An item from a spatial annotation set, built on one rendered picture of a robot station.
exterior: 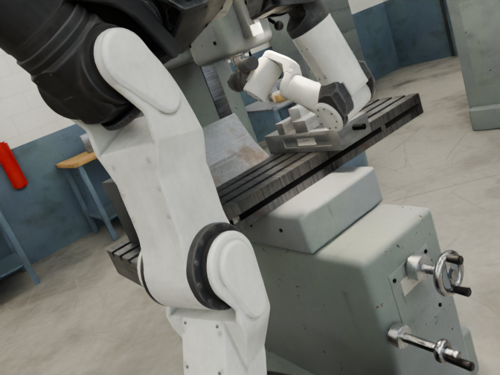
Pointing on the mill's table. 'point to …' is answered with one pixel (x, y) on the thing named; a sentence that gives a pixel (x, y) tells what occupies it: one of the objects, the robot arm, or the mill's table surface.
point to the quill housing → (226, 39)
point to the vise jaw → (306, 123)
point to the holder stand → (120, 209)
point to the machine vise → (315, 137)
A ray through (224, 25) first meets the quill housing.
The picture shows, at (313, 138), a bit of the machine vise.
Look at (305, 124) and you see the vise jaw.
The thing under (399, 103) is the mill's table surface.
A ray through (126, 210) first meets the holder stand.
